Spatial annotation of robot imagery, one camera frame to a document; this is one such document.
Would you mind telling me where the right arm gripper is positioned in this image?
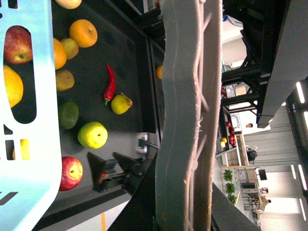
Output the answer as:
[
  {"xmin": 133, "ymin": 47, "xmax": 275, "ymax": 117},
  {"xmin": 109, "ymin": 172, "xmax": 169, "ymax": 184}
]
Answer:
[{"xmin": 87, "ymin": 152, "xmax": 143, "ymax": 192}]

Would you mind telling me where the light blue shopping basket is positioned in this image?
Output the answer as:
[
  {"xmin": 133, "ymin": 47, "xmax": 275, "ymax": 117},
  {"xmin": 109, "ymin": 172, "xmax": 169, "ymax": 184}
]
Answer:
[{"xmin": 0, "ymin": 0, "xmax": 222, "ymax": 231}]

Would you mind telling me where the yellow lemon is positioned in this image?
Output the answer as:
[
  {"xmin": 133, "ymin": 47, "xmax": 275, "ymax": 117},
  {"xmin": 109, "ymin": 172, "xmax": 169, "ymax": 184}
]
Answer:
[
  {"xmin": 3, "ymin": 65, "xmax": 24, "ymax": 108},
  {"xmin": 20, "ymin": 139, "xmax": 30, "ymax": 160}
]

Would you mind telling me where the green apple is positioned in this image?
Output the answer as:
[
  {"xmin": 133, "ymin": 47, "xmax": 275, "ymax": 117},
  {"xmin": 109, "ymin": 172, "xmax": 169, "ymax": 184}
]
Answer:
[{"xmin": 77, "ymin": 122, "xmax": 108, "ymax": 149}]

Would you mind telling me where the red apple front right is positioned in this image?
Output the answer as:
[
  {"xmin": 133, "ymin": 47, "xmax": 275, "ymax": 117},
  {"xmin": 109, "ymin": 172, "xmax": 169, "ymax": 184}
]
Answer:
[{"xmin": 59, "ymin": 156, "xmax": 83, "ymax": 192}]

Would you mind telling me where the yellow green pear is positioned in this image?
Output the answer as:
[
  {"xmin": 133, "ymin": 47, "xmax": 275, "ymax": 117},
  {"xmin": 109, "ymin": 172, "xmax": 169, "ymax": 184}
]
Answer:
[{"xmin": 111, "ymin": 93, "xmax": 133, "ymax": 115}]

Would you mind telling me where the green avocado right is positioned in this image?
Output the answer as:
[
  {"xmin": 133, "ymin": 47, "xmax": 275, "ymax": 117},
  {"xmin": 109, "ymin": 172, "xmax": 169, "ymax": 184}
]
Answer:
[{"xmin": 58, "ymin": 100, "xmax": 79, "ymax": 129}]

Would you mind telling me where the red chili pepper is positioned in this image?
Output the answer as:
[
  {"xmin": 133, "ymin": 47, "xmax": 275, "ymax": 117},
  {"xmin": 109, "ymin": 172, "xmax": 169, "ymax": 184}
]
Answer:
[{"xmin": 103, "ymin": 64, "xmax": 116, "ymax": 105}]

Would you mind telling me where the brown kiwi lower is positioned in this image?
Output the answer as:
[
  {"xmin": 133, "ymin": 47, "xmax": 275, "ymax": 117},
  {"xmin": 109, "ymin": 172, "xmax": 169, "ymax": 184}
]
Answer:
[{"xmin": 55, "ymin": 70, "xmax": 75, "ymax": 91}]

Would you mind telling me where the brown kiwi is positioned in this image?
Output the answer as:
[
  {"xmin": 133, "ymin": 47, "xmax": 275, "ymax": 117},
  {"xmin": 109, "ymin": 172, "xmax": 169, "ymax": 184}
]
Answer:
[
  {"xmin": 60, "ymin": 38, "xmax": 79, "ymax": 60},
  {"xmin": 55, "ymin": 70, "xmax": 75, "ymax": 91}
]

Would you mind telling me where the golden orange apple lower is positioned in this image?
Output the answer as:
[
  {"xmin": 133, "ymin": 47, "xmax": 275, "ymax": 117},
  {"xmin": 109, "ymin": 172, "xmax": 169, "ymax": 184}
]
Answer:
[{"xmin": 53, "ymin": 38, "xmax": 67, "ymax": 70}]

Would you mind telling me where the golden orange apple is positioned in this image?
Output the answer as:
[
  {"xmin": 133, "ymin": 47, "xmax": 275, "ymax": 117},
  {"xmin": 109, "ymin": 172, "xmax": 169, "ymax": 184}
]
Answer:
[
  {"xmin": 53, "ymin": 38, "xmax": 67, "ymax": 70},
  {"xmin": 69, "ymin": 19, "xmax": 98, "ymax": 48}
]

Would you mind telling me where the brown kiwi upper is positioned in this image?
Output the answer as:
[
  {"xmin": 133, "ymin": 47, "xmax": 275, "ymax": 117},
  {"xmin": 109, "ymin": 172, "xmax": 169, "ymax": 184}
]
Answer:
[{"xmin": 60, "ymin": 38, "xmax": 79, "ymax": 60}]

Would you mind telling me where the golden orange apple upper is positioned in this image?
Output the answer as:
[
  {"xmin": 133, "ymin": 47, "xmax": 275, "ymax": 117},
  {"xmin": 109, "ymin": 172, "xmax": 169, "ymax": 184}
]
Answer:
[{"xmin": 69, "ymin": 19, "xmax": 98, "ymax": 48}]

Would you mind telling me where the red yellow apple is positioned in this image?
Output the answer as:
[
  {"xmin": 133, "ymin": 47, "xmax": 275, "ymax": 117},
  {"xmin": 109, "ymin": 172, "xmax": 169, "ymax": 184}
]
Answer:
[{"xmin": 4, "ymin": 26, "xmax": 33, "ymax": 64}]

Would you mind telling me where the white pear right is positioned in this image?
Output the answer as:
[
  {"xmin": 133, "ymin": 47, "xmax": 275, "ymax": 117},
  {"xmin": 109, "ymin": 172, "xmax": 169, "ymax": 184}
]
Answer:
[{"xmin": 55, "ymin": 0, "xmax": 82, "ymax": 10}]

